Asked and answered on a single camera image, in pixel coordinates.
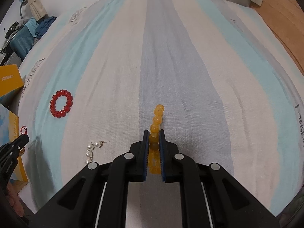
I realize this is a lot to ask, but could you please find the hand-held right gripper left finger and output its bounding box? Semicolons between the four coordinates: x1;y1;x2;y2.
28;129;150;228

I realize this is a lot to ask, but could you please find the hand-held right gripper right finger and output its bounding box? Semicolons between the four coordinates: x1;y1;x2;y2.
159;129;281;228

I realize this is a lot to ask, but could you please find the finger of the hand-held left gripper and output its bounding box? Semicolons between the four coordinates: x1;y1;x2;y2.
11;135;30;151
0;145;24;169

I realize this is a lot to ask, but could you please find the yellow bead bracelet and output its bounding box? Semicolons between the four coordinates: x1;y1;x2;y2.
148;104;165;174

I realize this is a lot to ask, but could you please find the blue and yellow cardboard box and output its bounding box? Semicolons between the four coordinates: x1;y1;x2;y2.
0;64;30;190

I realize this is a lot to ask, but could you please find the person's left hand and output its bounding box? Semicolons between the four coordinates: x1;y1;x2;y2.
4;185;25;217

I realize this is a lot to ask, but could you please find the white pearl earring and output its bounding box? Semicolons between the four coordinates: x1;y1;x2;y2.
84;135;110;165

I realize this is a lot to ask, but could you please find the silver suitcase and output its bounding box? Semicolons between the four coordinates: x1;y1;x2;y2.
0;51;22;67

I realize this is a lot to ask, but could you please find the striped bed sheet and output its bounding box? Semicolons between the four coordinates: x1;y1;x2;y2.
18;0;304;219

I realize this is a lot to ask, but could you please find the blue suitcase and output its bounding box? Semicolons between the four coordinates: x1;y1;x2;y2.
8;20;37;61

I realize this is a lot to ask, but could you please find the dark bag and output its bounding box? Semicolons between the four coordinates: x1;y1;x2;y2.
5;21;21;40

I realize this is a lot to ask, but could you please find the dark blue clothing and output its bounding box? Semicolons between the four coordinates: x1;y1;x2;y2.
35;16;58;39

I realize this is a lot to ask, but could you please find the cream window curtain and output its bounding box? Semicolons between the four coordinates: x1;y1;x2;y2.
28;0;49;21

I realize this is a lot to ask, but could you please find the blue desk lamp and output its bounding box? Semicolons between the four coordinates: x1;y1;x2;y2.
18;0;29;20

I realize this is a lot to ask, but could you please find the red bead bracelet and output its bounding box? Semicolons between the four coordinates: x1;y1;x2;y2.
50;89;74;119

